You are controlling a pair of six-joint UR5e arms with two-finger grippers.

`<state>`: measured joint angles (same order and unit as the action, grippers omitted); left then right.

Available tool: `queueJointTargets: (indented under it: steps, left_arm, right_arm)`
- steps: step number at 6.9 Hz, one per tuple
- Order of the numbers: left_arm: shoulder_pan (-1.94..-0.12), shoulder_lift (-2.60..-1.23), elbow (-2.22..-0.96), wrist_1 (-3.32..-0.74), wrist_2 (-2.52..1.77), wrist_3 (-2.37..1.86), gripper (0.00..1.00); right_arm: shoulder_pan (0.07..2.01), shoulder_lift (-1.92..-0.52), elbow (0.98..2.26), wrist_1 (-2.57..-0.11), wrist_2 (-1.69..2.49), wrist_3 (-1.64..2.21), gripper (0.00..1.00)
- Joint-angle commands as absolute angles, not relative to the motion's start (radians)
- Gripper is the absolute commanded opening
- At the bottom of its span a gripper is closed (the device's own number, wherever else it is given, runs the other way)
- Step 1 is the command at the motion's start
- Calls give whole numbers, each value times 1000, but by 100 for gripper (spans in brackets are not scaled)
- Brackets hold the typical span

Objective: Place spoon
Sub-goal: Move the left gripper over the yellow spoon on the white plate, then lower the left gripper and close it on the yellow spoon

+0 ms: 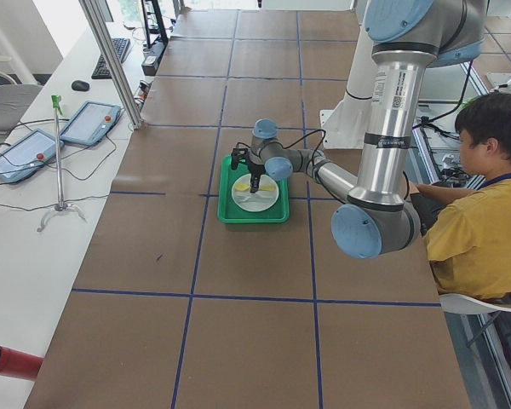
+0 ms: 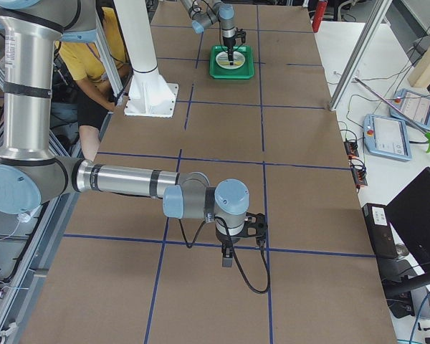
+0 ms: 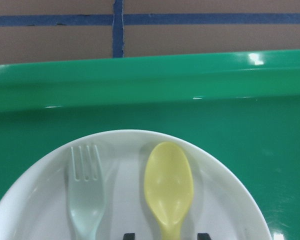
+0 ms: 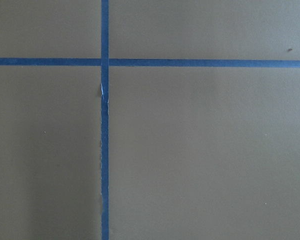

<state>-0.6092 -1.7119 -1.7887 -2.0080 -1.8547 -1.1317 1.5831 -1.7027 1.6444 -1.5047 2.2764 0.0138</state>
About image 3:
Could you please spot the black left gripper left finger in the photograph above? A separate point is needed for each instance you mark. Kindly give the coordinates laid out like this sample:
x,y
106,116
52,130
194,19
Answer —
x,y
129,236

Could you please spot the yellow plastic spoon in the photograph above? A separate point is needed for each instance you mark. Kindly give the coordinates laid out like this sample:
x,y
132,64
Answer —
x,y
168,188

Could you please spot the pale green plastic fork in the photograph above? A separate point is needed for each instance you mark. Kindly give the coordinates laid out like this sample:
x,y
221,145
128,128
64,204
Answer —
x,y
86,197

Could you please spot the white round plate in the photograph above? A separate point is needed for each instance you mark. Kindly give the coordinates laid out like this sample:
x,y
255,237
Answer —
x,y
35,206

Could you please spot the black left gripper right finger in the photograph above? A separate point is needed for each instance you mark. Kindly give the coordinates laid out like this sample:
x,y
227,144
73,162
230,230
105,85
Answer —
x,y
203,236

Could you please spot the green plastic tray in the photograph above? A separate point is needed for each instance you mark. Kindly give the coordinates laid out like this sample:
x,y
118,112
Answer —
x,y
241,107

